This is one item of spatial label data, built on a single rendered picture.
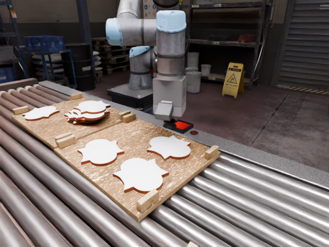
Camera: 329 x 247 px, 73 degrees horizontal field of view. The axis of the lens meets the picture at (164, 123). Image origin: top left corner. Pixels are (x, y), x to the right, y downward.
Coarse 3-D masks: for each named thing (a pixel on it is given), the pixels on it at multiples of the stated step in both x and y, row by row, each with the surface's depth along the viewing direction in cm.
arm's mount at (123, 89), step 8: (112, 88) 129; (120, 88) 131; (128, 88) 131; (152, 88) 132; (112, 96) 128; (120, 96) 124; (128, 96) 120; (136, 96) 119; (144, 96) 119; (152, 96) 124; (128, 104) 122; (136, 104) 119; (144, 104) 120; (152, 104) 126
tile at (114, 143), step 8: (88, 144) 73; (96, 144) 73; (104, 144) 73; (112, 144) 73; (80, 152) 69; (88, 152) 68; (96, 152) 68; (104, 152) 68; (112, 152) 68; (120, 152) 69; (88, 160) 65; (96, 160) 64; (104, 160) 64; (112, 160) 65
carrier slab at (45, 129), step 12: (60, 108) 105; (72, 108) 105; (108, 108) 105; (24, 120) 93; (48, 120) 93; (60, 120) 93; (108, 120) 93; (120, 120) 93; (36, 132) 82; (48, 132) 82; (60, 132) 82; (72, 132) 82; (84, 132) 82; (96, 132) 84; (48, 144) 76
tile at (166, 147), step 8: (152, 144) 73; (160, 144) 73; (168, 144) 73; (176, 144) 73; (184, 144) 73; (152, 152) 70; (160, 152) 68; (168, 152) 68; (176, 152) 68; (184, 152) 68
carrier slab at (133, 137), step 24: (72, 144) 75; (120, 144) 75; (144, 144) 75; (192, 144) 75; (96, 168) 63; (168, 168) 63; (192, 168) 63; (120, 192) 54; (168, 192) 54; (144, 216) 49
